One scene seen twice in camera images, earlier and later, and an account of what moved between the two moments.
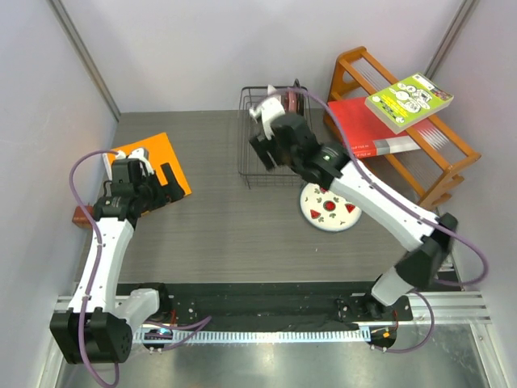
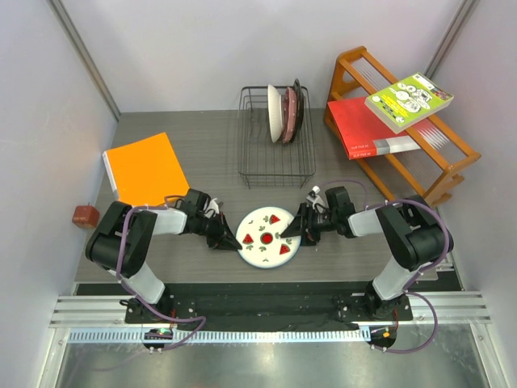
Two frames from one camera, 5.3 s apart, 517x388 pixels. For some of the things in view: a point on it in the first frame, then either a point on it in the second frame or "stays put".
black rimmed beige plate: (299, 98) stays put
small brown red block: (79, 217) stays put
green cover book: (405, 103) stays put
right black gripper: (266, 149) to (307, 233)
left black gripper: (170, 192) to (227, 240)
